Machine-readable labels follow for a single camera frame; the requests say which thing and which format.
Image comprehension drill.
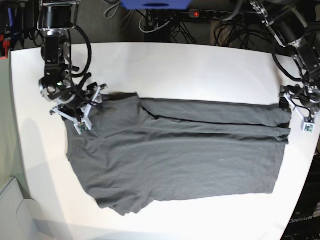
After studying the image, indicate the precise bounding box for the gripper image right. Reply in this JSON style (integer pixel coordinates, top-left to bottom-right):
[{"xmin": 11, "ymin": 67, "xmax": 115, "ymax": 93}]
[{"xmin": 279, "ymin": 84, "xmax": 320, "ymax": 123}]

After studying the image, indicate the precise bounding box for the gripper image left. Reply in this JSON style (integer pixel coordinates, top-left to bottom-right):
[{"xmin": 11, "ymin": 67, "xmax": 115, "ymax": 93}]
[{"xmin": 38, "ymin": 79, "xmax": 107, "ymax": 125}]

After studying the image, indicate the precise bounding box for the dark grey t-shirt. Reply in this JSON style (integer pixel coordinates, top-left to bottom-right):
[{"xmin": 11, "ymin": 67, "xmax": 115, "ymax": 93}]
[{"xmin": 65, "ymin": 93, "xmax": 292, "ymax": 215}]

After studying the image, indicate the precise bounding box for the red clamp at table corner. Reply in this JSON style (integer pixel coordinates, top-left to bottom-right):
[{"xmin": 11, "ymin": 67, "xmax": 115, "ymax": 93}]
[{"xmin": 0, "ymin": 34, "xmax": 11, "ymax": 59}]

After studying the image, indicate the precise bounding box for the blue box at top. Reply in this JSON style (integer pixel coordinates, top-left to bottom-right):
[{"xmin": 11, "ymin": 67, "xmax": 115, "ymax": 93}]
[{"xmin": 121, "ymin": 0, "xmax": 191, "ymax": 10}]

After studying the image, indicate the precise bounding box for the black power strip red light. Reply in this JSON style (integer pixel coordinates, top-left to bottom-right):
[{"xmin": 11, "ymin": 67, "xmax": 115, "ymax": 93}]
[{"xmin": 188, "ymin": 9, "xmax": 232, "ymax": 21}]

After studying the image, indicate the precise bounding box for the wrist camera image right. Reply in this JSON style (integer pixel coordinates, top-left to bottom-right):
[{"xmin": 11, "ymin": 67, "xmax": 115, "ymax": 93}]
[{"xmin": 301, "ymin": 121, "xmax": 315, "ymax": 133}]

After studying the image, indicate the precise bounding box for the white cable on floor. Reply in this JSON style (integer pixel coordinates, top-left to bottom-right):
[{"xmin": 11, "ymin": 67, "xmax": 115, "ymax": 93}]
[{"xmin": 138, "ymin": 14, "xmax": 172, "ymax": 34}]

